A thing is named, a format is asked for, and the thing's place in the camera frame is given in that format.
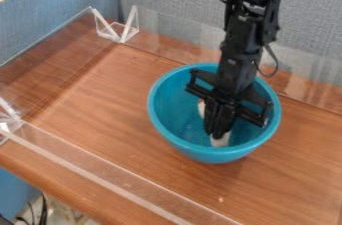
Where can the clear acrylic back barrier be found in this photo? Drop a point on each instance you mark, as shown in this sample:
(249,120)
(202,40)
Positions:
(306,77)

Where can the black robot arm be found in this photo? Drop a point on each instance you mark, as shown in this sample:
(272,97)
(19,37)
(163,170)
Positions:
(252,26)

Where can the clear acrylic left barrier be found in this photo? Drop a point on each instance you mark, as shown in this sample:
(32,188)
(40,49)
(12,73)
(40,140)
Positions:
(23,30)

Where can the blue plastic bowl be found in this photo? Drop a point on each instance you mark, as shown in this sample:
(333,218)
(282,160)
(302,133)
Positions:
(174,114)

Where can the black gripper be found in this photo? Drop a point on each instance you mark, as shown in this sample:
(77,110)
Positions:
(229,92)

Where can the toy mushroom brown cap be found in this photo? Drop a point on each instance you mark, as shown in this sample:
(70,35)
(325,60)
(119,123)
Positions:
(222,142)

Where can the clear acrylic front barrier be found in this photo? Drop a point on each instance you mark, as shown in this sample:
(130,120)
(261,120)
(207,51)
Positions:
(52,161)

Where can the clear acrylic barrier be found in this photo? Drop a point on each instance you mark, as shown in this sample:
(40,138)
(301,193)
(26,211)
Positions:
(23,30)
(52,161)
(306,77)

